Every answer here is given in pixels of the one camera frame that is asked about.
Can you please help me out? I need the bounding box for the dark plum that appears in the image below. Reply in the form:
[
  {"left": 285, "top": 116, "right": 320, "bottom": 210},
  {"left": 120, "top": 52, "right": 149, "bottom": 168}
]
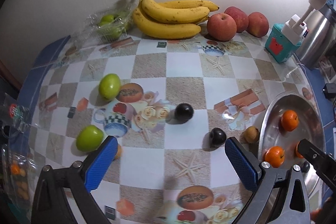
[
  {"left": 301, "top": 161, "right": 310, "bottom": 173},
  {"left": 209, "top": 127, "right": 227, "bottom": 147},
  {"left": 174, "top": 103, "right": 194, "bottom": 122}
]

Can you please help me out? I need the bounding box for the orange tangerine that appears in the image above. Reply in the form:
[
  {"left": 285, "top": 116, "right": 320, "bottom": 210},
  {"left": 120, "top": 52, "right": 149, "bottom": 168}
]
[
  {"left": 295, "top": 143, "right": 305, "bottom": 159},
  {"left": 280, "top": 110, "right": 299, "bottom": 132},
  {"left": 264, "top": 146, "right": 285, "bottom": 168}
]

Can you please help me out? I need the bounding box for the green jujube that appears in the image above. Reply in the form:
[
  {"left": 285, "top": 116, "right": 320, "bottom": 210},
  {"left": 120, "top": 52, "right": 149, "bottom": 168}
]
[
  {"left": 98, "top": 73, "right": 121, "bottom": 101},
  {"left": 76, "top": 125, "right": 104, "bottom": 153}
]

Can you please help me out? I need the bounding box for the small brown longan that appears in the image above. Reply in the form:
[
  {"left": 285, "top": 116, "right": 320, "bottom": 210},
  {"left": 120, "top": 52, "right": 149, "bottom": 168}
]
[
  {"left": 243, "top": 126, "right": 260, "bottom": 144},
  {"left": 114, "top": 145, "right": 122, "bottom": 160}
]

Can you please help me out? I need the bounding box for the large steel bowl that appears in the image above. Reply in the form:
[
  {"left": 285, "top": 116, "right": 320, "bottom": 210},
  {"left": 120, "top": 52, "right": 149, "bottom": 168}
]
[{"left": 257, "top": 91, "right": 327, "bottom": 214}]

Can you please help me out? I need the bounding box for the clear plastic bag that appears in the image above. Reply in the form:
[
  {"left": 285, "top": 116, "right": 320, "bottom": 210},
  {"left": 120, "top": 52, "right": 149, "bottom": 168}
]
[{"left": 1, "top": 93, "right": 37, "bottom": 212}]

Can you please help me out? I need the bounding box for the black power adapter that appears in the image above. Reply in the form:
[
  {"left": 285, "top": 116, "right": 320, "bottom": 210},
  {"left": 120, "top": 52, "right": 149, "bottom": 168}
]
[{"left": 322, "top": 83, "right": 336, "bottom": 100}]

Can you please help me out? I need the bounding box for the steel thermos jug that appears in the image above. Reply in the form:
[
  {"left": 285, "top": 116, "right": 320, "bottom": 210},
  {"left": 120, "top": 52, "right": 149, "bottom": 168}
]
[{"left": 295, "top": 0, "right": 335, "bottom": 69}]

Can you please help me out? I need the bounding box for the teal toy box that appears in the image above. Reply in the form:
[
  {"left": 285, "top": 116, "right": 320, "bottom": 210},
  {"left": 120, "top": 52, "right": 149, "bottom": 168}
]
[{"left": 265, "top": 23, "right": 302, "bottom": 63}]

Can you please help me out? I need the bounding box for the checkered vinyl tablecloth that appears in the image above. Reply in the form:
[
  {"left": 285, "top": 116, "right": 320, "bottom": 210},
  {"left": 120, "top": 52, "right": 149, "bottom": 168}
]
[{"left": 12, "top": 27, "right": 336, "bottom": 224}]

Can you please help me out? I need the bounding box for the red apple right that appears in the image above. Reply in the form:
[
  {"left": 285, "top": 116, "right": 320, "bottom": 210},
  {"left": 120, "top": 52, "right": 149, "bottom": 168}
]
[{"left": 247, "top": 12, "right": 269, "bottom": 38}]

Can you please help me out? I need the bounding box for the red apple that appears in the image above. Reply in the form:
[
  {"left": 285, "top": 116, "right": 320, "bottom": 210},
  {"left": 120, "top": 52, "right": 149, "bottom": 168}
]
[
  {"left": 247, "top": 12, "right": 269, "bottom": 38},
  {"left": 224, "top": 6, "right": 249, "bottom": 33},
  {"left": 207, "top": 13, "right": 237, "bottom": 42}
]

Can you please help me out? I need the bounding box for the red apple middle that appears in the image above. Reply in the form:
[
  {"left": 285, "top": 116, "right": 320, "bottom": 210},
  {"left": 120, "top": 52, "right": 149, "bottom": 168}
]
[{"left": 224, "top": 6, "right": 249, "bottom": 33}]

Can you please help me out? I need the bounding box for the red apple left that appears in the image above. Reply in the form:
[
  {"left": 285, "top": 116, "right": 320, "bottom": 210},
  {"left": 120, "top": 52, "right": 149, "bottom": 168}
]
[{"left": 207, "top": 13, "right": 237, "bottom": 42}]

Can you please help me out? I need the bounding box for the clear plastic fruit container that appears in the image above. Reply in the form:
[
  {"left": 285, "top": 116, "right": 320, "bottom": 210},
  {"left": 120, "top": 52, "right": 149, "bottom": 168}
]
[{"left": 71, "top": 0, "right": 138, "bottom": 48}]

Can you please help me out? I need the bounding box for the banana bottom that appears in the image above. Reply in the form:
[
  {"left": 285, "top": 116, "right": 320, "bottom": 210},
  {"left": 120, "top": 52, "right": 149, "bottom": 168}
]
[{"left": 132, "top": 7, "right": 201, "bottom": 40}]

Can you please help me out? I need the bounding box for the banana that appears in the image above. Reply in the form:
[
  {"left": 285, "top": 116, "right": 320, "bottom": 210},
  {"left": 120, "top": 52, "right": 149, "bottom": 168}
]
[
  {"left": 140, "top": 0, "right": 210, "bottom": 24},
  {"left": 159, "top": 0, "right": 219, "bottom": 12},
  {"left": 132, "top": 7, "right": 201, "bottom": 40}
]

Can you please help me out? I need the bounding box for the banana middle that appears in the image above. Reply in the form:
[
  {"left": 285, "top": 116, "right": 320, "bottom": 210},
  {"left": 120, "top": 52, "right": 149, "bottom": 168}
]
[{"left": 140, "top": 0, "right": 210, "bottom": 24}]

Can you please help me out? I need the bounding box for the banana top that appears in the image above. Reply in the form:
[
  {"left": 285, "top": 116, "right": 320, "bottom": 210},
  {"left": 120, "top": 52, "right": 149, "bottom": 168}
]
[{"left": 159, "top": 0, "right": 219, "bottom": 12}]

